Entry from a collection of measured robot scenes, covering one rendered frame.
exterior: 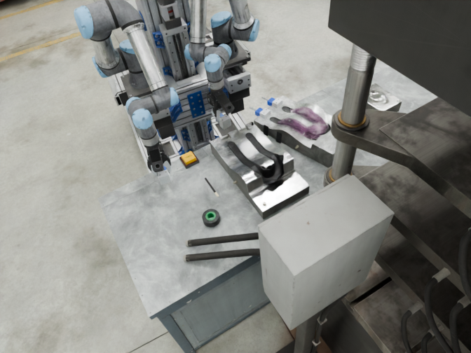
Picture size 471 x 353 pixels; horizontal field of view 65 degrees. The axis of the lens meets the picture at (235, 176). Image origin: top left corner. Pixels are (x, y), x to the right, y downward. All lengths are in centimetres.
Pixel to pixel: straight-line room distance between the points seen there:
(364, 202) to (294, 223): 18
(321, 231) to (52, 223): 249
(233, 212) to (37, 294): 159
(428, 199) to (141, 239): 119
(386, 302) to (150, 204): 113
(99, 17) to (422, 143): 125
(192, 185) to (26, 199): 182
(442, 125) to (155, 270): 121
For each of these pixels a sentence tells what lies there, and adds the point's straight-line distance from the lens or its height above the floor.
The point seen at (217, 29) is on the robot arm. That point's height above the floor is 122.
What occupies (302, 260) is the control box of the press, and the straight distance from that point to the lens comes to 88.
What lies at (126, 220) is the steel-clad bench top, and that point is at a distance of 187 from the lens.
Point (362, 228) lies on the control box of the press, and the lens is 94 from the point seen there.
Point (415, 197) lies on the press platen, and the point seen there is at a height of 129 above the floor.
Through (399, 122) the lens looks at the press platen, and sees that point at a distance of 109.
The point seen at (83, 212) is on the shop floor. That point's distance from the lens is 308.
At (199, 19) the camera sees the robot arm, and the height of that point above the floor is 140.
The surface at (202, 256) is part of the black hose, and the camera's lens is 162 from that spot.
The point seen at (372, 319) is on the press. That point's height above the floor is 79.
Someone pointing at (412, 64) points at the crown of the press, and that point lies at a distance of 77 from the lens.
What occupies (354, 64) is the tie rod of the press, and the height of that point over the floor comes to 172.
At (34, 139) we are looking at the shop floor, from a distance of 390.
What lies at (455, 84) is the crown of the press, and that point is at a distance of 73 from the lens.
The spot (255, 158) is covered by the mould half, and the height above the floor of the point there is 90.
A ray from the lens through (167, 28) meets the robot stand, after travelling 214.
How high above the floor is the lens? 226
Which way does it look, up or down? 51 degrees down
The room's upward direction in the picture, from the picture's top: 9 degrees counter-clockwise
